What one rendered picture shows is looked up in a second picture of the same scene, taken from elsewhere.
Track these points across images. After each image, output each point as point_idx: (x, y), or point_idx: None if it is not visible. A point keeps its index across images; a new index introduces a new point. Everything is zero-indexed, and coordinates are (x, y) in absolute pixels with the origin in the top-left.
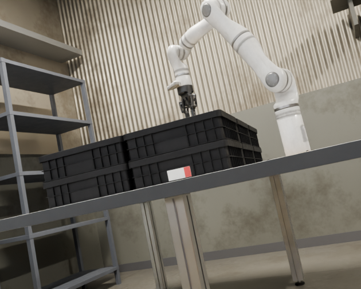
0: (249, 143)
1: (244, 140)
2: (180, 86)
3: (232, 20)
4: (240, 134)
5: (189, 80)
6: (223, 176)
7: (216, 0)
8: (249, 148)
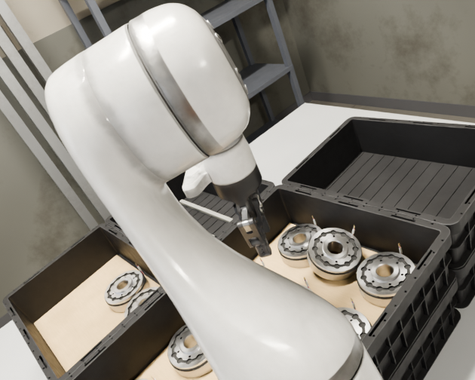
0: (444, 283)
1: (405, 341)
2: (212, 183)
3: (209, 310)
4: (378, 369)
5: (234, 170)
6: None
7: (96, 110)
8: (426, 335)
